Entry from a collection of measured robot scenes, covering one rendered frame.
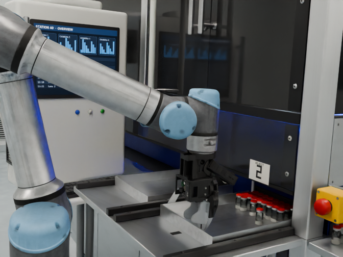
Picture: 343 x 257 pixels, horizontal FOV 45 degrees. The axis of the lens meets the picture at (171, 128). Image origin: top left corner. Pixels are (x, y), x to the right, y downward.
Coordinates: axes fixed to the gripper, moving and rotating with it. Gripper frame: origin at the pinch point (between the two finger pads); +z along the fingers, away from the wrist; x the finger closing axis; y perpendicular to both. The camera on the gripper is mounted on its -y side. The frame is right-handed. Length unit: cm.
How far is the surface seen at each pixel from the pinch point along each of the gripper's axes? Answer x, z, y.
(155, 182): -50, 3, -13
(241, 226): -2.7, 3.3, -14.8
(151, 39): -65, -51, -17
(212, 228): -4.9, 3.3, -6.5
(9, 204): -305, 92, -3
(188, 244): 0.6, 3.6, 5.0
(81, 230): -100, 39, -1
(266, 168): -3.8, -12.3, -24.0
